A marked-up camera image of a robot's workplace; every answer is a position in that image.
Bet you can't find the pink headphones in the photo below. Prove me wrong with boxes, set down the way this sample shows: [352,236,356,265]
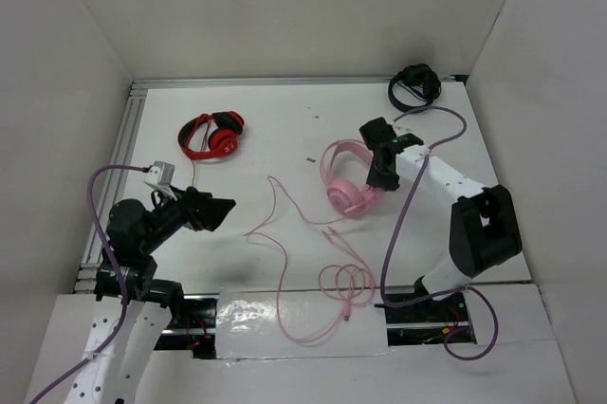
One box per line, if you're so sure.
[319,139,385,218]

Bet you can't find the red headphones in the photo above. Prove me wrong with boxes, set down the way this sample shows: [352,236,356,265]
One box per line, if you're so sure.
[177,111,245,161]

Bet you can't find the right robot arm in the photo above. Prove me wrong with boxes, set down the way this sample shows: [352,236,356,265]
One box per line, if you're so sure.
[359,118,523,321]

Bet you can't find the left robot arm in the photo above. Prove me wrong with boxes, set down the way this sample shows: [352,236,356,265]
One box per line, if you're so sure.
[65,188,236,403]

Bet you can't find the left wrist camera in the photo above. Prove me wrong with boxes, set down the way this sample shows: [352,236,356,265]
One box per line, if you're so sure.
[144,161,175,187]

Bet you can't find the black headphones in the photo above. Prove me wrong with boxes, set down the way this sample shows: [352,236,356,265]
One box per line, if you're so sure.
[387,63,442,113]

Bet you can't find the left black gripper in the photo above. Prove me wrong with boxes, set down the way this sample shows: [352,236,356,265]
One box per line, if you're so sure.
[140,182,235,253]

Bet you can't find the aluminium rail frame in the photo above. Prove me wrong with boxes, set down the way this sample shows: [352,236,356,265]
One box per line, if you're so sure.
[73,72,469,294]

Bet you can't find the white taped sheet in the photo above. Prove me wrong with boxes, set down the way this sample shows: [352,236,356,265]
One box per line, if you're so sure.
[215,291,389,360]

